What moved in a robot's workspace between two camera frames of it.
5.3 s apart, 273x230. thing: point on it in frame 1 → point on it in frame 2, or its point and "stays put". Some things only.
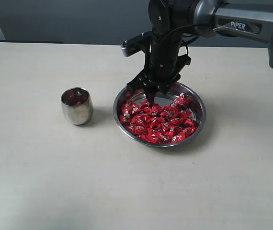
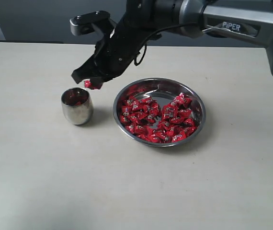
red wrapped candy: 126,113 stays put
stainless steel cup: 77,106 stays put
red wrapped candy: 182,101 stays put
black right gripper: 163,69 → 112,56
